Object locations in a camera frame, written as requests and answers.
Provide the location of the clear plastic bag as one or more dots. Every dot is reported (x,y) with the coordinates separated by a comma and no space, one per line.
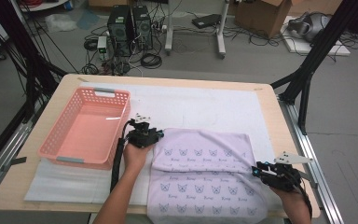
(60,22)

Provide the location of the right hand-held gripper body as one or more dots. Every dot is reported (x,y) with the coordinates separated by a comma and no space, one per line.
(282,179)

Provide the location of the pink plastic basket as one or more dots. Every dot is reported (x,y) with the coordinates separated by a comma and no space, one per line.
(87,137)

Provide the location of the white round table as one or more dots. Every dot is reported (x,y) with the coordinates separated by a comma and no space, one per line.
(40,5)

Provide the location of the small white device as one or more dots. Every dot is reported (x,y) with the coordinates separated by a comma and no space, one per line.
(102,43)

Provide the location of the person's left hand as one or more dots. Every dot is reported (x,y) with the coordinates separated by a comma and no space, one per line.
(135,157)

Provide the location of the grey rounded device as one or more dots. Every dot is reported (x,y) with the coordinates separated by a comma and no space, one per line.
(313,26)

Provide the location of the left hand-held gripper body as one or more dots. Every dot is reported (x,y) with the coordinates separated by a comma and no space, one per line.
(141,137)

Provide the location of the person's right hand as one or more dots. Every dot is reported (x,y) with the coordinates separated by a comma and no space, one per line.
(292,197)

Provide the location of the aluminium rail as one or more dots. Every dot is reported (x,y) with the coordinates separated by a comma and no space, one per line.
(310,140)
(0,161)

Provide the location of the lilac printed cloth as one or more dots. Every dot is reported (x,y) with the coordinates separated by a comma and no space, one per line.
(205,186)

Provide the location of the white floor board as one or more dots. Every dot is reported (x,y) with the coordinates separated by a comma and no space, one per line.
(298,46)

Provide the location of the white foam mat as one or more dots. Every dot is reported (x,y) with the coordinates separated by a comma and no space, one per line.
(199,102)

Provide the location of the black computer tower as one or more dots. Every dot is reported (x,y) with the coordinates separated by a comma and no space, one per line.
(119,31)
(143,28)

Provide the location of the grey metal bracket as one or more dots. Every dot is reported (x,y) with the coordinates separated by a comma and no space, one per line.
(313,183)
(15,161)

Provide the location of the black metal frame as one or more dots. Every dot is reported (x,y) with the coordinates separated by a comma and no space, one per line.
(18,40)
(323,40)

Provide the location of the black flat box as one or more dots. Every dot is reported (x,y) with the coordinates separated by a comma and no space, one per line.
(206,20)

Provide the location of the white metal stand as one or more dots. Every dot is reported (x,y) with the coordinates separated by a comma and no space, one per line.
(168,31)

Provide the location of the brown cardboard box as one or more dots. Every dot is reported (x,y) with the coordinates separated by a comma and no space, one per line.
(261,18)

